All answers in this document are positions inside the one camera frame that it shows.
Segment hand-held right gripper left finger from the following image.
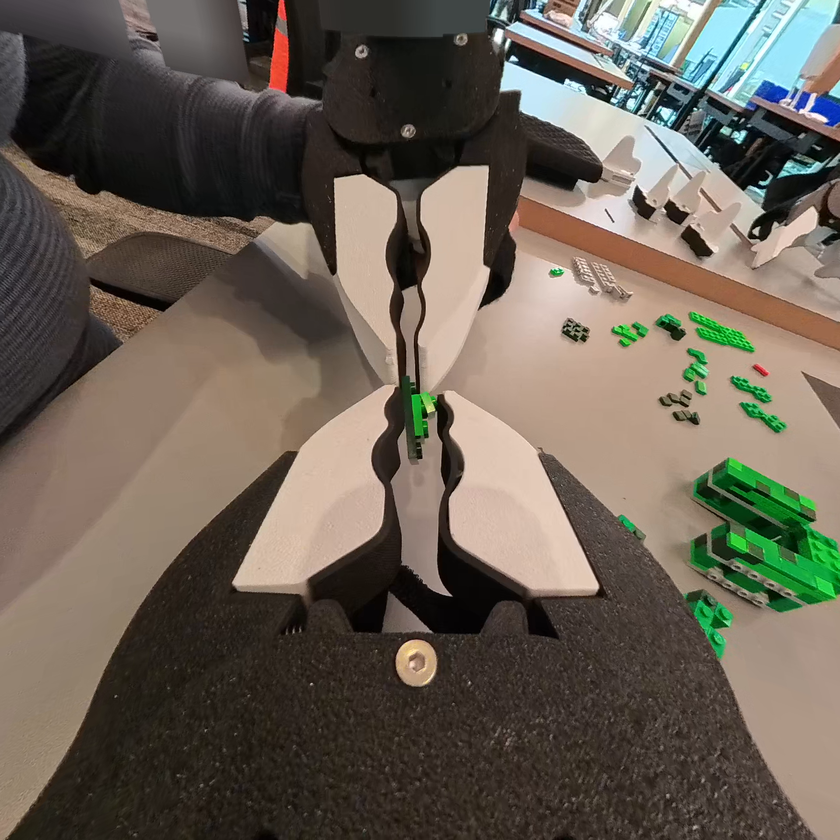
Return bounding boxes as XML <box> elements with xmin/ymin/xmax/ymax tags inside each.
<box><xmin>233</xmin><ymin>384</ymin><xmax>403</xmax><ymax>599</ymax></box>

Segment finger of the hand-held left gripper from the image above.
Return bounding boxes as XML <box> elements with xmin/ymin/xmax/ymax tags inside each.
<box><xmin>333</xmin><ymin>172</ymin><xmax>404</xmax><ymax>389</ymax></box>
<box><xmin>415</xmin><ymin>164</ymin><xmax>490</xmax><ymax>392</ymax></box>

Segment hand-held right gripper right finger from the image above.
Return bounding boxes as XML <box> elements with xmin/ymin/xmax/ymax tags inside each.
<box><xmin>436</xmin><ymin>390</ymin><xmax>601</xmax><ymax>599</ymax></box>

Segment small green brick assembly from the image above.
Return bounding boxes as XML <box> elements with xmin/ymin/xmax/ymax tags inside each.
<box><xmin>399</xmin><ymin>374</ymin><xmax>439</xmax><ymax>465</ymax></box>

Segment person's left forearm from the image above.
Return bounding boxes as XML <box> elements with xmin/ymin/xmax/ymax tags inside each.
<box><xmin>0</xmin><ymin>29</ymin><xmax>326</xmax><ymax>224</ymax></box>

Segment grey desk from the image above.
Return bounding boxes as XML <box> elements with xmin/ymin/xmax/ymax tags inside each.
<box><xmin>0</xmin><ymin>217</ymin><xmax>840</xmax><ymax>840</ymax></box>

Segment orange traffic cone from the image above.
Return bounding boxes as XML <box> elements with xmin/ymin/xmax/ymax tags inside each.
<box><xmin>268</xmin><ymin>0</ymin><xmax>291</xmax><ymax>93</ymax></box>

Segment light grey brick cluster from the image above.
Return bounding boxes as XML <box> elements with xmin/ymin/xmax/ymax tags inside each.
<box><xmin>571</xmin><ymin>256</ymin><xmax>634</xmax><ymax>301</ymax></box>

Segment black textured housing part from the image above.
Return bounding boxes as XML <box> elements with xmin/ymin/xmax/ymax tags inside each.
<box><xmin>521</xmin><ymin>112</ymin><xmax>603</xmax><ymax>186</ymax></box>

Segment background table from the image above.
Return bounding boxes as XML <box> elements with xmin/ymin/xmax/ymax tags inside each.
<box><xmin>504</xmin><ymin>20</ymin><xmax>635</xmax><ymax>93</ymax></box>

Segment spare grey wedge plate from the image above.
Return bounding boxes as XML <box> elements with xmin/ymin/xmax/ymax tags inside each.
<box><xmin>681</xmin><ymin>202</ymin><xmax>742</xmax><ymax>258</ymax></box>
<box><xmin>664</xmin><ymin>172</ymin><xmax>707</xmax><ymax>225</ymax></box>
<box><xmin>600</xmin><ymin>136</ymin><xmax>641</xmax><ymax>191</ymax></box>
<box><xmin>632</xmin><ymin>164</ymin><xmax>680</xmax><ymax>221</ymax></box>

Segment grey chair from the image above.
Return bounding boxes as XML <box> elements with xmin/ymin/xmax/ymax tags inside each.
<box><xmin>85</xmin><ymin>231</ymin><xmax>240</xmax><ymax>311</ymax></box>

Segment green plate brick piece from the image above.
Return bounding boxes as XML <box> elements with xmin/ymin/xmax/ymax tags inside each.
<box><xmin>684</xmin><ymin>589</ymin><xmax>733</xmax><ymax>658</ymax></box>

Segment large green brick assembly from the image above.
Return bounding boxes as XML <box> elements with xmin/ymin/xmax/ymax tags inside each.
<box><xmin>688</xmin><ymin>457</ymin><xmax>840</xmax><ymax>614</ymax></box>

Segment scattered green brick pieces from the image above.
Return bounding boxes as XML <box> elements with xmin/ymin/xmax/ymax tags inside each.
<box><xmin>550</xmin><ymin>266</ymin><xmax>788</xmax><ymax>434</ymax></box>

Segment person's torso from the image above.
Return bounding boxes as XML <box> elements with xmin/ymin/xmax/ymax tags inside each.
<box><xmin>0</xmin><ymin>157</ymin><xmax>123</xmax><ymax>442</ymax></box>

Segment idle gripper device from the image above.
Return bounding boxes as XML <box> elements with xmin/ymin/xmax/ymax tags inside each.
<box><xmin>748</xmin><ymin>180</ymin><xmax>840</xmax><ymax>280</ymax></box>

